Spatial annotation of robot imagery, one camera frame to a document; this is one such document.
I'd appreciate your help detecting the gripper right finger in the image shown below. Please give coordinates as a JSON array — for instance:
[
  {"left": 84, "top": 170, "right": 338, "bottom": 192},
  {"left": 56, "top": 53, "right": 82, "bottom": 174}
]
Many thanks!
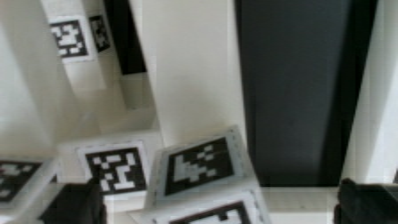
[{"left": 333, "top": 179, "right": 398, "bottom": 224}]

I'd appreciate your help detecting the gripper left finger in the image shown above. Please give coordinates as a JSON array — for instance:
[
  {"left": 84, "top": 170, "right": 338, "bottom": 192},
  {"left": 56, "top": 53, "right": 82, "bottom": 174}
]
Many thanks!
[{"left": 40, "top": 178, "right": 107, "bottom": 224}]

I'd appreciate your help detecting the white tagged leg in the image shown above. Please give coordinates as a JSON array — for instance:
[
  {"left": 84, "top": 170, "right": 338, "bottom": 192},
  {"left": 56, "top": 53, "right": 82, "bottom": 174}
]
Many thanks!
[{"left": 130, "top": 126, "right": 272, "bottom": 224}]

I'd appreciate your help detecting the white chair back frame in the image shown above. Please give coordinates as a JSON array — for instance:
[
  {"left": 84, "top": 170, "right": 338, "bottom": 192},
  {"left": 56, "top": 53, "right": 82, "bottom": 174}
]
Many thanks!
[{"left": 0, "top": 0, "right": 251, "bottom": 214}]

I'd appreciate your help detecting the white tagged leg cube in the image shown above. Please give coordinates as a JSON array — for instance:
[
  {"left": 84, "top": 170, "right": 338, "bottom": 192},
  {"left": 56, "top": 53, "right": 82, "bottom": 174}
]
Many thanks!
[{"left": 0, "top": 156, "right": 59, "bottom": 224}]

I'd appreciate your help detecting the white U-shaped fence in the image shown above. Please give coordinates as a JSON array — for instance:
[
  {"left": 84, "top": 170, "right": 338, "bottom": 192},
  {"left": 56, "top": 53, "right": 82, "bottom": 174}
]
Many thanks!
[{"left": 256, "top": 0, "right": 398, "bottom": 224}]

